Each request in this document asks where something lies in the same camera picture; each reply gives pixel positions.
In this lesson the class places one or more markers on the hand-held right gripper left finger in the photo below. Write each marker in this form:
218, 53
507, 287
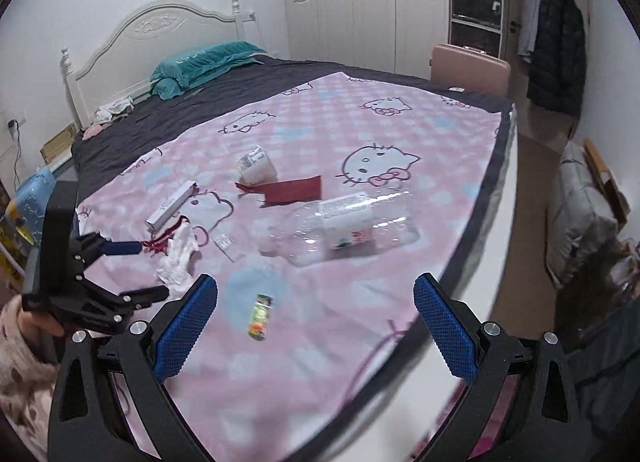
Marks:
186, 324

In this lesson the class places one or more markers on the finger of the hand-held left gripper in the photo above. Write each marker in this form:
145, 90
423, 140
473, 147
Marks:
132, 299
122, 247

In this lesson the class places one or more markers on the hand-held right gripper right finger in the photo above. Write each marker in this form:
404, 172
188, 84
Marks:
444, 327

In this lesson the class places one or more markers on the red ribbon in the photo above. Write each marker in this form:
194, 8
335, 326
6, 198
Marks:
161, 238

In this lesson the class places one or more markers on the white tissue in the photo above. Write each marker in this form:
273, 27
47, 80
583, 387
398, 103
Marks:
177, 259

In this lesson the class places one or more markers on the long white box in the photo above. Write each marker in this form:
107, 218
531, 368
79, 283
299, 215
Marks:
170, 207

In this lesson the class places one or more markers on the white paper cup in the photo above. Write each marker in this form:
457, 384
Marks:
257, 167

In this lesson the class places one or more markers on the person's left forearm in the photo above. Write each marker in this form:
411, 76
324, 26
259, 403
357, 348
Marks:
22, 387

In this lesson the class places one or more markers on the person's left hand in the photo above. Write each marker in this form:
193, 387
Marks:
35, 324

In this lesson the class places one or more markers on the blue printed bag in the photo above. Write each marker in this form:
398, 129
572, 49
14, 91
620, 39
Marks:
35, 197

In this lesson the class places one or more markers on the small green wrapper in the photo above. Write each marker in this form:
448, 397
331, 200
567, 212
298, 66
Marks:
261, 317

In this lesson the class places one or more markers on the small white tag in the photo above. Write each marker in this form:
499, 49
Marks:
227, 247

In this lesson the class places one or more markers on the pink cat printed blanket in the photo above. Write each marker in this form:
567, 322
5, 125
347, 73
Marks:
350, 342

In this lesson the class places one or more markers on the cardboard box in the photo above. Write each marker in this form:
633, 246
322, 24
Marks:
57, 144

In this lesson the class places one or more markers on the white clothing heap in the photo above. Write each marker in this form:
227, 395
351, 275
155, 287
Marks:
112, 111

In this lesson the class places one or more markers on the clear plastic bottle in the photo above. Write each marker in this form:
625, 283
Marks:
345, 232

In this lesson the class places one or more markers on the dark grey bed sheet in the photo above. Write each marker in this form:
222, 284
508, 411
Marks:
200, 101

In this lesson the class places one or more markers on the grey storage bag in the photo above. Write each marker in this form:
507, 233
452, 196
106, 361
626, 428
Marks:
577, 227

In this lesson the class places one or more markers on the dark grey-blue bag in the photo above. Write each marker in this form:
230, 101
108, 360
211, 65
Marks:
607, 367

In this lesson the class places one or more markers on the red paper sheet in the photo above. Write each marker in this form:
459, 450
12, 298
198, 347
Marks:
290, 189

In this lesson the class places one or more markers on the transparent plastic bag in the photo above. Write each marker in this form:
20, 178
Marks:
622, 267

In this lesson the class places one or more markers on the teal pillow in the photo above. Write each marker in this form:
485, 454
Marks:
200, 64

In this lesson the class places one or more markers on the brown cardboard boards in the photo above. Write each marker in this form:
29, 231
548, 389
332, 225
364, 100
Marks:
607, 181

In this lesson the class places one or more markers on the pink suitcase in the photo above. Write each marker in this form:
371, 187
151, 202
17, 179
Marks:
470, 69

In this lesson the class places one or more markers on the black jacket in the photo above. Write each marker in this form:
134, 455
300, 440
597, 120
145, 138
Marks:
557, 46

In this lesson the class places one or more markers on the grey-blue hanging garment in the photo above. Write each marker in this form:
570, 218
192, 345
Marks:
531, 11

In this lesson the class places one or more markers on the white wardrobe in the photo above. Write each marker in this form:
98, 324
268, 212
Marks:
360, 1

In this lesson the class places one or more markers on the wall socket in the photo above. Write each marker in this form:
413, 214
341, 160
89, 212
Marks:
16, 124

